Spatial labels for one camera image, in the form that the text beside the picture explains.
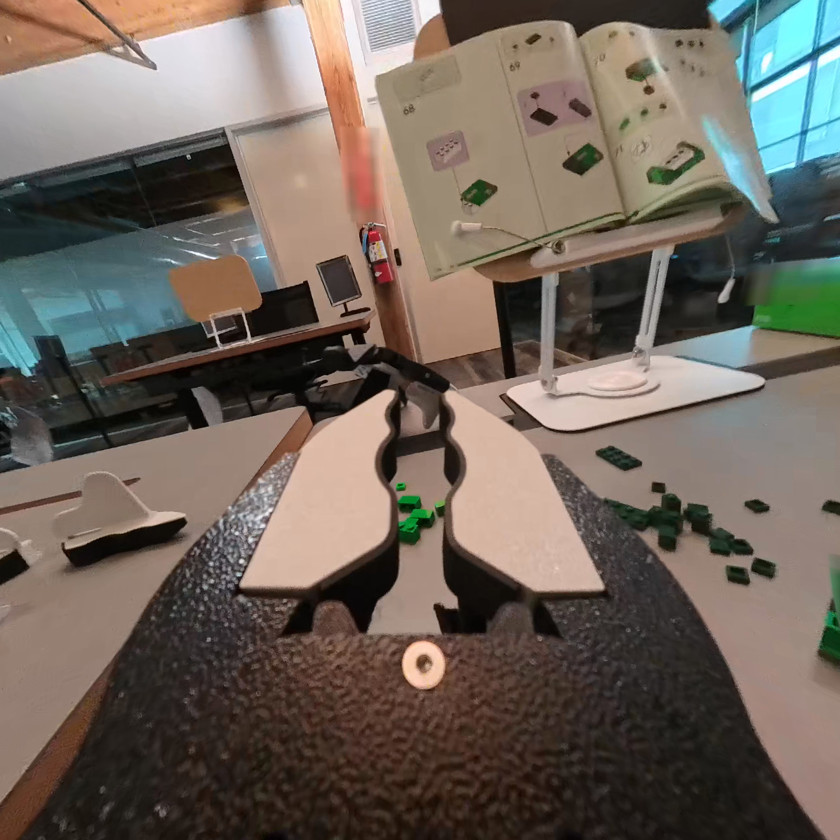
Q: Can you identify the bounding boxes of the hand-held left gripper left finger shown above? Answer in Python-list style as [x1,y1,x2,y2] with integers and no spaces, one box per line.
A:
[238,390,401,598]

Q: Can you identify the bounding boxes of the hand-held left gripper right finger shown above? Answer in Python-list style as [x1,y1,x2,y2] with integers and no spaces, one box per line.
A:
[441,390,606,599]

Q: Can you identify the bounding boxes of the scattered bright green lego pieces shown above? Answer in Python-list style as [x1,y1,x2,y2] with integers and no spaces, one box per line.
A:
[395,481,448,547]

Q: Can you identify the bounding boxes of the scattered dark green lego pieces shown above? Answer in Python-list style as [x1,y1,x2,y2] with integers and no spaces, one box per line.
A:
[602,481,840,586]

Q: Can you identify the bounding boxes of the green lego box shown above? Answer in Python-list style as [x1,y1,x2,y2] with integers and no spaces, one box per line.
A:
[750,259,840,339]

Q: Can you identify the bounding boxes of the open lego instruction booklet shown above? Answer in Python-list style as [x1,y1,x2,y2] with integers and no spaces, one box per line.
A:
[375,20,780,283]

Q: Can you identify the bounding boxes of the black office chair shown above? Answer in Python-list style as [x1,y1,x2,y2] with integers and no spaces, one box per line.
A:
[259,354,355,421]

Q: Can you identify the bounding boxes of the book stand with white base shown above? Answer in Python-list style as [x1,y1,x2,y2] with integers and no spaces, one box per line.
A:
[412,13,767,434]

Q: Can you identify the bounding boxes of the spare hand-held gripper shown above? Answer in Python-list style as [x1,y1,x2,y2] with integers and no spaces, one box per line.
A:
[315,344,454,431]

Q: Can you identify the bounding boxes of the black desk monitor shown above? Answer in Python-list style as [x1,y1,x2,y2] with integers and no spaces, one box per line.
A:
[248,281,321,337]

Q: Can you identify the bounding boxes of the tan rounded board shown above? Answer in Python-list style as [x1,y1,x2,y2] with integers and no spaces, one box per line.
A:
[168,254,263,322]

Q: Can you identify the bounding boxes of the red fire extinguisher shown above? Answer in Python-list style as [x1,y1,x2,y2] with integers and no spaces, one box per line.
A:
[360,222,396,286]

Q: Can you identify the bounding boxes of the white frame stand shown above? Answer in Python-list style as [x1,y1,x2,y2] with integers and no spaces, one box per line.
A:
[203,307,253,345]

